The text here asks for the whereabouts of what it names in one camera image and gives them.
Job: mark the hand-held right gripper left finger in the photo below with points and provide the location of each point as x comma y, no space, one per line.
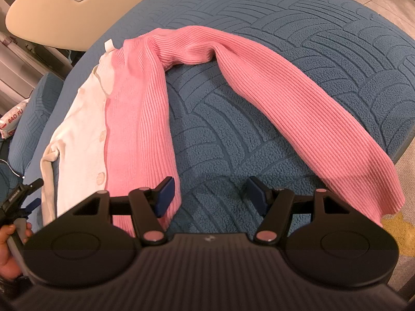
163,197

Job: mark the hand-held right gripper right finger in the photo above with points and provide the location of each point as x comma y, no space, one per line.
257,196

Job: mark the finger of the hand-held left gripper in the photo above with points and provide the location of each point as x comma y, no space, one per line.
34,204
32,186

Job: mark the pink and white knit sweater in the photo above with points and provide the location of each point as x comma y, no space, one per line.
139,120

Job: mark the person's left hand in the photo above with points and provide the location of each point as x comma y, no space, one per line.
5,256

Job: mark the white tissue packet red print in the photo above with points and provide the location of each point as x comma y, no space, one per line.
14,120

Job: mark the blue sofa cushion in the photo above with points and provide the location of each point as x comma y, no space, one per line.
35,113

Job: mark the white cabinet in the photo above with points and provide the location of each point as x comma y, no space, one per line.
29,68

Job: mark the blue textured sofa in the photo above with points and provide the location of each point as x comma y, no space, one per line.
259,55

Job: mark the beige and yellow rug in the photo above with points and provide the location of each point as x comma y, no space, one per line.
402,207

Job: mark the cream oval table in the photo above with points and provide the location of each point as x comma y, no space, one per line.
64,13

